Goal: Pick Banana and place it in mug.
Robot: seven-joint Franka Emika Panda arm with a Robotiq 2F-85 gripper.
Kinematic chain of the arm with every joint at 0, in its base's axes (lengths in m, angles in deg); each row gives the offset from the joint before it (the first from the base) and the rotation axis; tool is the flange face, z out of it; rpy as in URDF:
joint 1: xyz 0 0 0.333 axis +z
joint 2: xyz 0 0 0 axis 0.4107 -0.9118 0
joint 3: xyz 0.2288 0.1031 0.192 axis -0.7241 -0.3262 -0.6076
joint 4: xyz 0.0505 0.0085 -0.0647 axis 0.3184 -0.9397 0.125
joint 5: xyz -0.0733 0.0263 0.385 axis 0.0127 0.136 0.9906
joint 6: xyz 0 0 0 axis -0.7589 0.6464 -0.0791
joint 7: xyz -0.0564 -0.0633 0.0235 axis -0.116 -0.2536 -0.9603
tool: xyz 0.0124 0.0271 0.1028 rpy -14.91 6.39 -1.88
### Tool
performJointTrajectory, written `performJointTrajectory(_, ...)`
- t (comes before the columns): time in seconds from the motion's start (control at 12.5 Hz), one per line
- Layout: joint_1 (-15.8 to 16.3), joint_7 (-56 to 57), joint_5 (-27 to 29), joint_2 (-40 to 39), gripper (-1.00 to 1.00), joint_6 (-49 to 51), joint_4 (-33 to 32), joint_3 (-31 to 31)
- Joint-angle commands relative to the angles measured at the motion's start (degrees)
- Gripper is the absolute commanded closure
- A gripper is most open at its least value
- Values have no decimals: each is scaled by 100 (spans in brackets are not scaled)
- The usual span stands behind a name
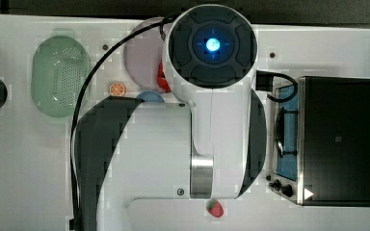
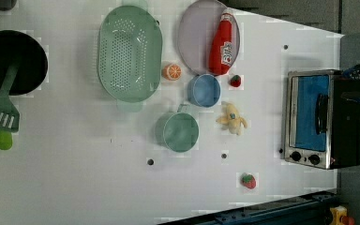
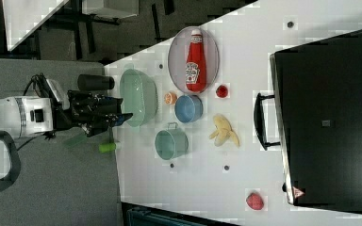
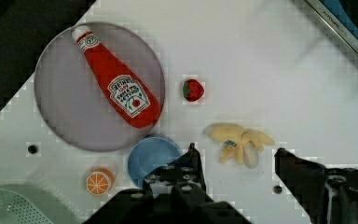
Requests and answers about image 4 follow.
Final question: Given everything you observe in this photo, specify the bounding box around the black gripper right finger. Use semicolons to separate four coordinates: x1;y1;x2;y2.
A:
274;147;326;218

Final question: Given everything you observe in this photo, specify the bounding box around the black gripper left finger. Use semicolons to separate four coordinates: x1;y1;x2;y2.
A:
143;143;206;194

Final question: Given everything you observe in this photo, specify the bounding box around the yellow plush banana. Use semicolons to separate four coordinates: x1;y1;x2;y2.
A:
208;123;275;169

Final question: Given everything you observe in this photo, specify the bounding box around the blue round bowl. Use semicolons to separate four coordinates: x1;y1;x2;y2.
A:
127;134;181;189

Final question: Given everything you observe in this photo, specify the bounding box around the red plush ketchup bottle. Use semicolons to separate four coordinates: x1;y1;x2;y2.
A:
72;25;160;129

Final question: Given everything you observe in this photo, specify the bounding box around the orange slice toy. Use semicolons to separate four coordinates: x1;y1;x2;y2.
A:
86;168;115;196

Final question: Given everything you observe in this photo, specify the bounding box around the small red plush strawberry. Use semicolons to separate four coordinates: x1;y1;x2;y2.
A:
182;79;204;102

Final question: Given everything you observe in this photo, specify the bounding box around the silver black toaster oven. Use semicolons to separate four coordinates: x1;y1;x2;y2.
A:
303;0;358;58

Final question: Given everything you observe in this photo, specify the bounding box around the green perforated colander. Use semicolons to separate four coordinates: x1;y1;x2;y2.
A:
0;184;80;224

